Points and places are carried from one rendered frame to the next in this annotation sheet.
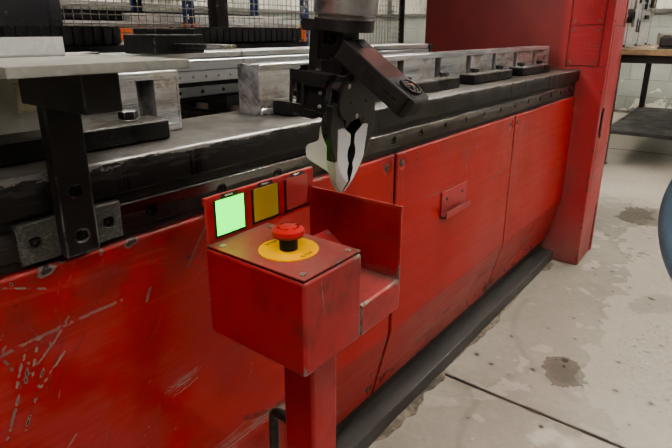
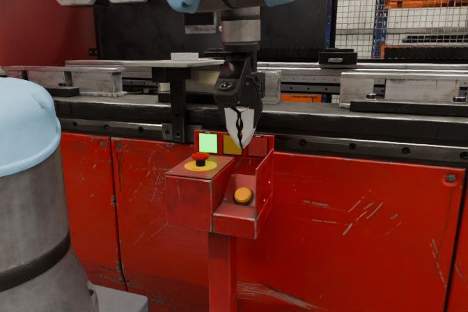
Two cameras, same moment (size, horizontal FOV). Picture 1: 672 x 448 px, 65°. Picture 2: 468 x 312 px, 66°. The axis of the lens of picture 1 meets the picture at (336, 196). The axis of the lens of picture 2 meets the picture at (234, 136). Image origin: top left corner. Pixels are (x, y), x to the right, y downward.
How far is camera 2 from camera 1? 0.79 m
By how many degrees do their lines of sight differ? 67
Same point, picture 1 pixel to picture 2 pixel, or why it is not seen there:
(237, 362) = (258, 244)
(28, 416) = (158, 197)
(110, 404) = not seen: hidden behind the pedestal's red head
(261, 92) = (342, 92)
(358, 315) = (209, 217)
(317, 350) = (174, 216)
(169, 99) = (270, 87)
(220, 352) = not seen: hidden behind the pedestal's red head
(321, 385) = (214, 255)
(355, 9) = (225, 38)
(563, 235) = not seen: outside the picture
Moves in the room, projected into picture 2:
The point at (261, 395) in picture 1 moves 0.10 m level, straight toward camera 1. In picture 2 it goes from (275, 278) to (245, 289)
